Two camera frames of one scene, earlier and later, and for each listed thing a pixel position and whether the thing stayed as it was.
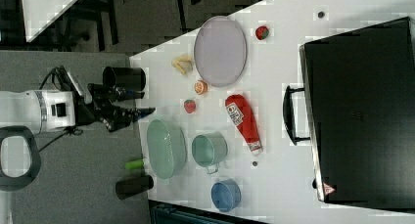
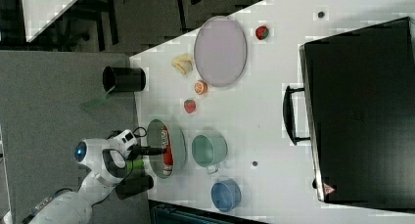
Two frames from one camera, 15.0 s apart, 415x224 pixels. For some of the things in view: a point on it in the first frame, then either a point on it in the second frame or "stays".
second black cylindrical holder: x=127 y=187 stays
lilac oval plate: x=220 y=50 stays
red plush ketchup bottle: x=242 y=115 -> x=167 y=152
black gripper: x=103 y=107 -> x=152 y=151
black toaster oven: x=359 y=95 stays
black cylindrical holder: x=130 y=78 stays
